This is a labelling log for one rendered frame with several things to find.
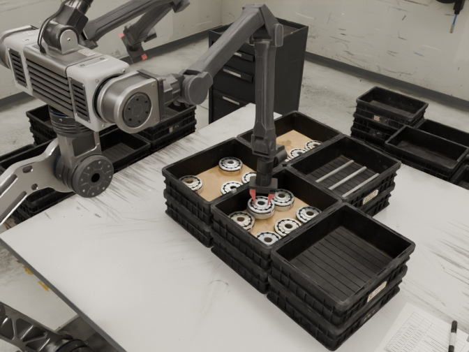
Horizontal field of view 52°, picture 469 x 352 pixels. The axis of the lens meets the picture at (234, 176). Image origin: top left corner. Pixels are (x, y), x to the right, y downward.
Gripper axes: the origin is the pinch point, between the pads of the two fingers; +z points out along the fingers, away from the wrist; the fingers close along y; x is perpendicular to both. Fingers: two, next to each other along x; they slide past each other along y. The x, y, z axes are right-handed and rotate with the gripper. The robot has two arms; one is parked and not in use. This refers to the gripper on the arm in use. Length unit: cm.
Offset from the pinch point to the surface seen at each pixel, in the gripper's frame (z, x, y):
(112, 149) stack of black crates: 50, -108, 93
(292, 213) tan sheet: 5.7, -2.2, -12.2
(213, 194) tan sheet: 6.1, -10.4, 18.9
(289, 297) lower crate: 9.2, 37.2, -11.0
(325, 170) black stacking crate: 5.1, -33.3, -27.6
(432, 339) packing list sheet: 19, 41, -58
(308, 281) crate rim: -3.3, 41.3, -14.9
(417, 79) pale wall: 66, -305, -149
